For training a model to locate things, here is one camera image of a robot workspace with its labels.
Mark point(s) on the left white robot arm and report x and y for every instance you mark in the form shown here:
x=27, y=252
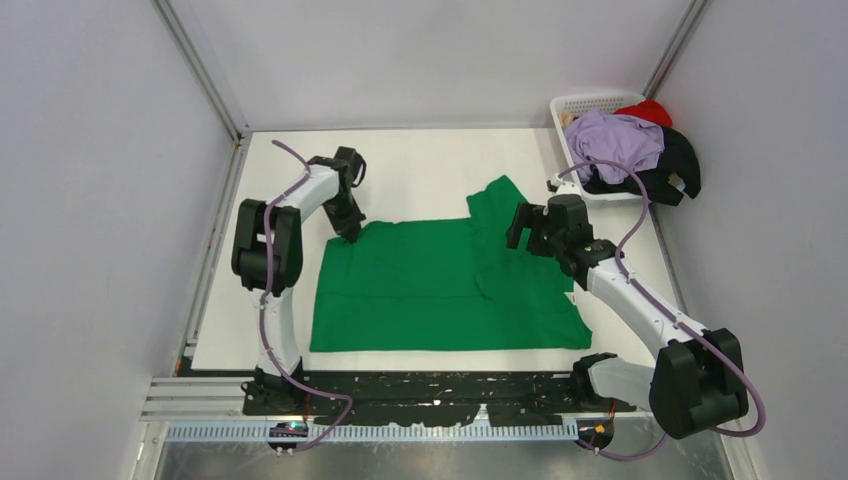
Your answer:
x=268, y=255

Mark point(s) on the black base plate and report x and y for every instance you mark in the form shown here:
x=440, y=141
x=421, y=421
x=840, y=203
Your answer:
x=431, y=399

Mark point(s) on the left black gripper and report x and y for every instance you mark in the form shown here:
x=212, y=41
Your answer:
x=348, y=228

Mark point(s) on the slotted grey cable duct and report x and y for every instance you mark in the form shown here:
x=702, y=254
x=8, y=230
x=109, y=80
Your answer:
x=301, y=432

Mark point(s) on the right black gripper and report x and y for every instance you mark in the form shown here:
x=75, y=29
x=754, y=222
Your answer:
x=534, y=217

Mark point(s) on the white plastic laundry basket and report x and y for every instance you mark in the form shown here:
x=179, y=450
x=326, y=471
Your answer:
x=579, y=104

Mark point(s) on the red t shirt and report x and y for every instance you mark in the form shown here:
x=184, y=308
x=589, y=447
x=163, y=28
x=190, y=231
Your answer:
x=649, y=110

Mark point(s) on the black t shirt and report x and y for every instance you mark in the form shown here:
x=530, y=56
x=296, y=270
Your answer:
x=677, y=173

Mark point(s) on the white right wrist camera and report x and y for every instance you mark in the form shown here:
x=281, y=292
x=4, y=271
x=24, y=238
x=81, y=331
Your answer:
x=558, y=186

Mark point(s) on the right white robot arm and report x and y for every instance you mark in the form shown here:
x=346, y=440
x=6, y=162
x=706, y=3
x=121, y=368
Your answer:
x=697, y=382

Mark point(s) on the lilac t shirt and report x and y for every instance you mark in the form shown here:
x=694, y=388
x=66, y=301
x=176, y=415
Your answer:
x=599, y=142

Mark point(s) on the green t shirt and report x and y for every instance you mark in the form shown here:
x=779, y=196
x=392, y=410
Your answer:
x=444, y=285

